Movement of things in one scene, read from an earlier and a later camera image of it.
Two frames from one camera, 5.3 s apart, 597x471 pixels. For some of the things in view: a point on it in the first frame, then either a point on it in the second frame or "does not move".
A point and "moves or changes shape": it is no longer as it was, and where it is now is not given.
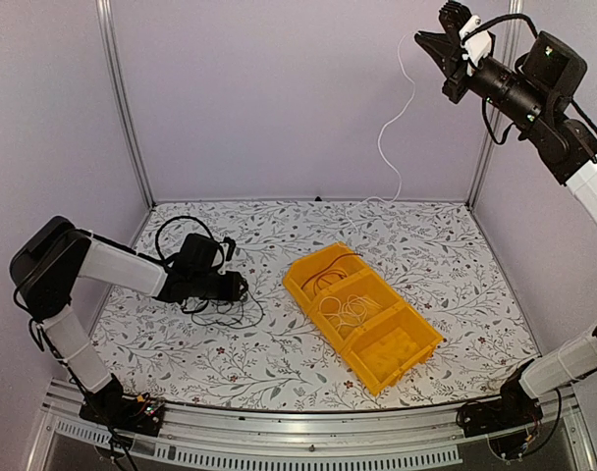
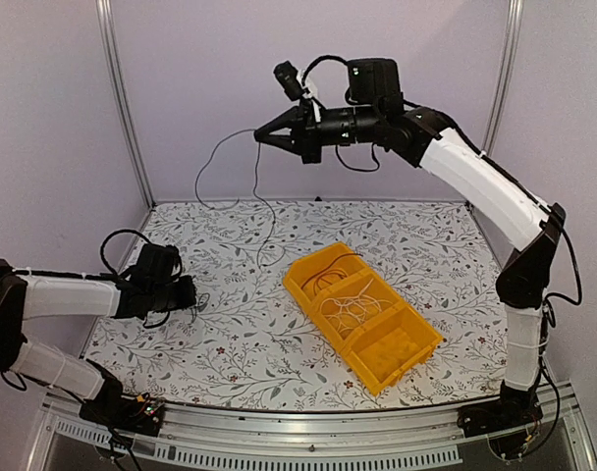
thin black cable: x=334 y=261 does not move
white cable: x=353 y=310 moves or changes shape
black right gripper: x=448 y=52 → x=305 y=138
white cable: x=379 y=140 moves or changes shape
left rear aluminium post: x=117 y=94 does not move
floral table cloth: x=435 y=253 does not move
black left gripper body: x=204 y=288 → x=163 y=300
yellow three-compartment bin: x=379 y=339 does not move
